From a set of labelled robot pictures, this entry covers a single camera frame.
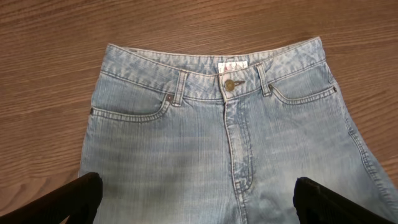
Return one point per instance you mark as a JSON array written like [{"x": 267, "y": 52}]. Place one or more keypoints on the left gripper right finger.
[{"x": 316, "y": 204}]

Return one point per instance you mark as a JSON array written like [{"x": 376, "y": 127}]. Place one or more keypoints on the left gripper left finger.
[{"x": 75, "y": 202}]

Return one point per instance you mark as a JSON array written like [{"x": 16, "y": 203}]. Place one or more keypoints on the light blue denim shorts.
[{"x": 182, "y": 138}]

